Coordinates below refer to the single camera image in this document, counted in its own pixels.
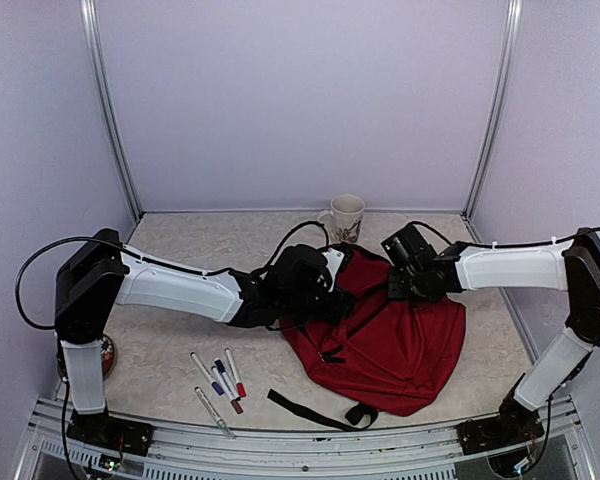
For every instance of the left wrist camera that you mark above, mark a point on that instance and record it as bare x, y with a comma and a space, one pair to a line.
334, 260

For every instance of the clear silver pen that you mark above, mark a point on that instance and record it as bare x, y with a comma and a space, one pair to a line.
218, 420

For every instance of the left aluminium frame post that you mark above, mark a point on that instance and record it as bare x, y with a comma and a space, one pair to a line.
88, 10

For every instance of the red cap marker short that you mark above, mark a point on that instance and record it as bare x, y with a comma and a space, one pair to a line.
234, 403

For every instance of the blue cap white marker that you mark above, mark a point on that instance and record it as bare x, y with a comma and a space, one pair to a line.
210, 379

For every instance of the front aluminium rail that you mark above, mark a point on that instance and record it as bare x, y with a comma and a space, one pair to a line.
188, 451

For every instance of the aluminium frame post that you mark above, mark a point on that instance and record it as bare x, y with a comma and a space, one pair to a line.
88, 10
503, 74

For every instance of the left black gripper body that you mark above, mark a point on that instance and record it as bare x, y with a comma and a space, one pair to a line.
332, 314

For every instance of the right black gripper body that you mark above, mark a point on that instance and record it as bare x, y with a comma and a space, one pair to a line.
411, 286

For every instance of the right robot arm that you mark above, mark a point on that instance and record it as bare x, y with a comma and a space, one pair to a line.
570, 264

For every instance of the white patterned ceramic mug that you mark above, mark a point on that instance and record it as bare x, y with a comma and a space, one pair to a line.
344, 217

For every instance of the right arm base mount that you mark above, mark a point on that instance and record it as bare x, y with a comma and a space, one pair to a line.
477, 436

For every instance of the dark blue cap marker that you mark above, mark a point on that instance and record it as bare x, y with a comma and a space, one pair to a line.
227, 381

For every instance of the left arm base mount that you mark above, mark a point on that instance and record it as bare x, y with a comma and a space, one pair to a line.
126, 436

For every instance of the red cap marker long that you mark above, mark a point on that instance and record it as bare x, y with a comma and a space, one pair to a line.
235, 373

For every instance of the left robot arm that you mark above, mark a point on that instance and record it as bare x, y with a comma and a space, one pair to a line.
300, 285

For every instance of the red floral lacquer dish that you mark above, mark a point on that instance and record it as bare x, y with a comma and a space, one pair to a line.
108, 355

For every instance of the right aluminium frame post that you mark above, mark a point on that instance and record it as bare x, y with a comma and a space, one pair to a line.
503, 74

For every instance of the red backpack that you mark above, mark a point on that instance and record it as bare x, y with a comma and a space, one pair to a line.
386, 355

